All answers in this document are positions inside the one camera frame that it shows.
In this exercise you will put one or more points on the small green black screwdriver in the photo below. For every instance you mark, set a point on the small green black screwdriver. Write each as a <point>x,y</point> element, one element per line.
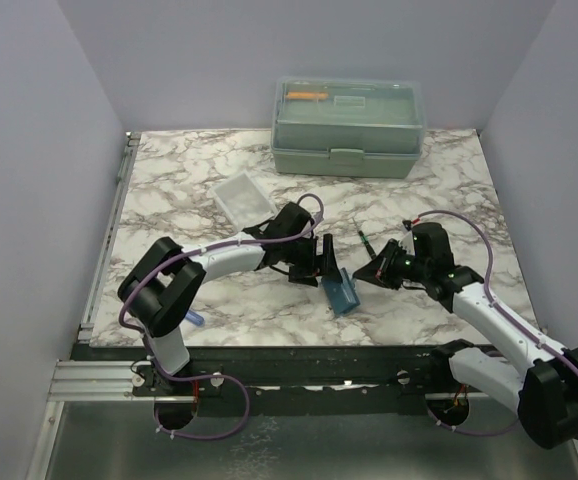
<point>364,240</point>

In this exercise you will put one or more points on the blue leather card holder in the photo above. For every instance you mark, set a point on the blue leather card holder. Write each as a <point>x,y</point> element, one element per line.
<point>342,297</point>

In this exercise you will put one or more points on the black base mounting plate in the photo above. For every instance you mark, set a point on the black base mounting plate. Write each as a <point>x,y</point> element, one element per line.
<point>303,381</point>

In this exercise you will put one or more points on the white plastic card tray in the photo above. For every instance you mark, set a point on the white plastic card tray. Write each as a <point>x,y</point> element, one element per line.
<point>242,201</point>

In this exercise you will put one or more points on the orange tool inside toolbox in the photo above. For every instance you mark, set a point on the orange tool inside toolbox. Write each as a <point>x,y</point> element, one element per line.
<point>306,96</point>

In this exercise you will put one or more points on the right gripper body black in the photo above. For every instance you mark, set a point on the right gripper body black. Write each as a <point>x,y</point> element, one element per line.
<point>406,267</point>

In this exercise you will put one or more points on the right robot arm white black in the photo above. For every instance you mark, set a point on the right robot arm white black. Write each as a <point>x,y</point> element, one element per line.
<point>533,375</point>

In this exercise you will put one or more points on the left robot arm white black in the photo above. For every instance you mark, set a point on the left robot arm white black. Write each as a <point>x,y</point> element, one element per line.
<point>160,289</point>

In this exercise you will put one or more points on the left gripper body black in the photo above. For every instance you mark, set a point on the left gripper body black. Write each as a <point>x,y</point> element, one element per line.
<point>303,252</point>

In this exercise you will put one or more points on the blue red handled screwdriver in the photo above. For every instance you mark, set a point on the blue red handled screwdriver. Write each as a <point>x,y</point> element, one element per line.
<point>195,318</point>

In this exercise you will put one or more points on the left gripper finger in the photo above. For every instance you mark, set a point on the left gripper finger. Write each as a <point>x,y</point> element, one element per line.
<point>329,268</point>
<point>303,276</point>

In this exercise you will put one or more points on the green plastic toolbox clear lid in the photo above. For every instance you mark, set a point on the green plastic toolbox clear lid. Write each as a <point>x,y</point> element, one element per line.
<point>366,129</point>

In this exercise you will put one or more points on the aluminium rail frame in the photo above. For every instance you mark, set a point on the aluminium rail frame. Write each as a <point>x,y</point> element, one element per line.
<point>95,428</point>

